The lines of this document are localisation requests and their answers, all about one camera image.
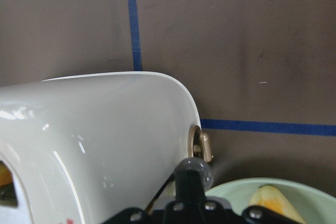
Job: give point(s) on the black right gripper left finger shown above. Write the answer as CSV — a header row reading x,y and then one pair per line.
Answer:
x,y
190,206

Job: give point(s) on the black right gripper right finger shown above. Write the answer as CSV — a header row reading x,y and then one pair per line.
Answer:
x,y
259,214

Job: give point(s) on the grey toaster lever knob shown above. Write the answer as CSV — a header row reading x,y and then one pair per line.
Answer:
x,y
199,165

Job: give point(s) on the gold toaster dial knob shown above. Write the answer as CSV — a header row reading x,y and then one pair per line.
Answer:
x,y
198,144

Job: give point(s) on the toast slice in toaster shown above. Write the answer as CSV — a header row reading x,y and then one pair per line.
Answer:
x,y
5,175

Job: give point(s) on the yellow toast slice in bowl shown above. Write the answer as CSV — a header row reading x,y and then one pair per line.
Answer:
x,y
270,197

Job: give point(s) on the light green bowl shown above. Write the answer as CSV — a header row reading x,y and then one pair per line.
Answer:
x,y
294,200

